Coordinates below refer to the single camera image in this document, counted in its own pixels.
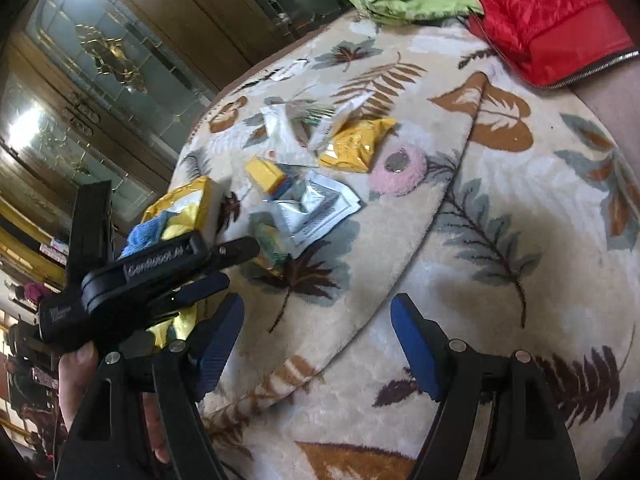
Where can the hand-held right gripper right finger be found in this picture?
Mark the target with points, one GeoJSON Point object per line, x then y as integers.
{"type": "Point", "coordinates": [412, 345]}

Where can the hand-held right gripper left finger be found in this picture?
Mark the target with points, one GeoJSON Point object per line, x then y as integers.
{"type": "Point", "coordinates": [220, 340]}

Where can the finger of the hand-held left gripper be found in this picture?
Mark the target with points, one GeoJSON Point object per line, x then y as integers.
{"type": "Point", "coordinates": [205, 286]}
{"type": "Point", "coordinates": [235, 251]}

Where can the teal green packet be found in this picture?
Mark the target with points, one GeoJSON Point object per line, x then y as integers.
{"type": "Point", "coordinates": [270, 247]}

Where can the yellow storage bag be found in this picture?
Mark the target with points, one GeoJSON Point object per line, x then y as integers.
{"type": "Point", "coordinates": [210, 205]}

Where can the blue cloth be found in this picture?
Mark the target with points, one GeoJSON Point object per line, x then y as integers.
{"type": "Point", "coordinates": [147, 232]}

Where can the silver white sachet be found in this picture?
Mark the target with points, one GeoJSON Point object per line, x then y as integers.
{"type": "Point", "coordinates": [330, 195]}
{"type": "Point", "coordinates": [300, 225]}

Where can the small yellow carton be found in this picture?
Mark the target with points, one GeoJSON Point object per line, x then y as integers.
{"type": "Point", "coordinates": [265, 172]}

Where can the white plastic bag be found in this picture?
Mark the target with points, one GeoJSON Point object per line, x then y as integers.
{"type": "Point", "coordinates": [325, 135]}

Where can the yellow glossy packet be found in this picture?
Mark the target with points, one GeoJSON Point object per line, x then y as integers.
{"type": "Point", "coordinates": [355, 147]}

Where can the pink fluffy round pad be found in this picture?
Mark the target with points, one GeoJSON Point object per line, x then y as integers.
{"type": "Point", "coordinates": [410, 175]}

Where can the person's left hand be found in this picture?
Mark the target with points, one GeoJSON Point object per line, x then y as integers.
{"type": "Point", "coordinates": [75, 380]}

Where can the stack of white pink boxes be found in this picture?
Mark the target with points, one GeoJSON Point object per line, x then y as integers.
{"type": "Point", "coordinates": [52, 251]}

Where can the leaf-print blanket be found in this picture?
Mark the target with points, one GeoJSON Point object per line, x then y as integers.
{"type": "Point", "coordinates": [500, 260]}

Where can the small white red-print packet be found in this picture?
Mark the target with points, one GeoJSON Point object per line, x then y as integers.
{"type": "Point", "coordinates": [287, 72]}

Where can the brown bed sheet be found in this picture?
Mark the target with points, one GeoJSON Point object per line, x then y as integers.
{"type": "Point", "coordinates": [615, 105]}

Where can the red quilted jacket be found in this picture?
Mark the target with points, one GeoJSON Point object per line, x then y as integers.
{"type": "Point", "coordinates": [550, 10]}

